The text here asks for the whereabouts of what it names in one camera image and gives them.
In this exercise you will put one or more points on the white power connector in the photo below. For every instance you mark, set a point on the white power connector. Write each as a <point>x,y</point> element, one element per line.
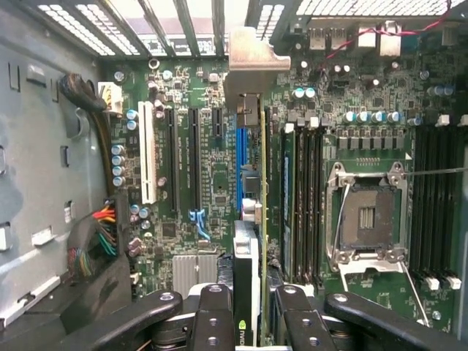
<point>111,98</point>

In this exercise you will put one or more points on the blue expansion slot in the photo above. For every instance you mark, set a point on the blue expansion slot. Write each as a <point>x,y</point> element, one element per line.
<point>241,175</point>

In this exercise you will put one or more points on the white expansion slot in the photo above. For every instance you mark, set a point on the white expansion slot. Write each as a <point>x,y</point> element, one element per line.
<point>147,153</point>

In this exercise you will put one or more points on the long black expansion slot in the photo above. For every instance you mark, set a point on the long black expansion slot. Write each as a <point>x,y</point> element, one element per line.
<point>172,161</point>
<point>194,161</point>

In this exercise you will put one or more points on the short black expansion slot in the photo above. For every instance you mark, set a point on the short black expansion slot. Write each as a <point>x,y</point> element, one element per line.
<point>217,122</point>

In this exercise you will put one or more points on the CPU socket with metal frame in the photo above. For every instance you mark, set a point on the CPU socket with metal frame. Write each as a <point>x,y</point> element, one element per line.
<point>367,219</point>

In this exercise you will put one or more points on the silver rear port block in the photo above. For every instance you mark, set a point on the silver rear port block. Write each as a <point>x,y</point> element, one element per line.
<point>354,38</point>

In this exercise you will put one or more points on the black RAM slot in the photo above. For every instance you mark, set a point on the black RAM slot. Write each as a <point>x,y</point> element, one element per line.
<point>300,204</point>
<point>318,204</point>
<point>455,204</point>
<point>416,204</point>
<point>428,204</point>
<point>441,204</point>
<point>309,204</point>

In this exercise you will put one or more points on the grey metal PC case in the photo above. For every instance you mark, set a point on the grey metal PC case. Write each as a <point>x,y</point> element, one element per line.
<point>40,153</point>

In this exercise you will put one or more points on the silver chipset heatsink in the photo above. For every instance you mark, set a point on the silver chipset heatsink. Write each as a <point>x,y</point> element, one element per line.
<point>195,270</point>

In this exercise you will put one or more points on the green motherboard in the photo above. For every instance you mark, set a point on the green motherboard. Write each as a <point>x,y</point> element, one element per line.
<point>215,175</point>

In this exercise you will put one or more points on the silver socket locking lever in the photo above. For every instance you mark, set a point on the silver socket locking lever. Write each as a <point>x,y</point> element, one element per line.
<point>415,292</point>
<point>438,171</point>

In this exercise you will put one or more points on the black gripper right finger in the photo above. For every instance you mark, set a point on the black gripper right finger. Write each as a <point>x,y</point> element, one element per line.
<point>303,332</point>

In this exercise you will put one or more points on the installed RAM stick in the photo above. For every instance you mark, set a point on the installed RAM stick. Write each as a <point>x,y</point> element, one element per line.
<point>288,197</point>

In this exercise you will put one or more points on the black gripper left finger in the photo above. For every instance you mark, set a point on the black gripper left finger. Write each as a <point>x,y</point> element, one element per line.
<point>210,329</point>

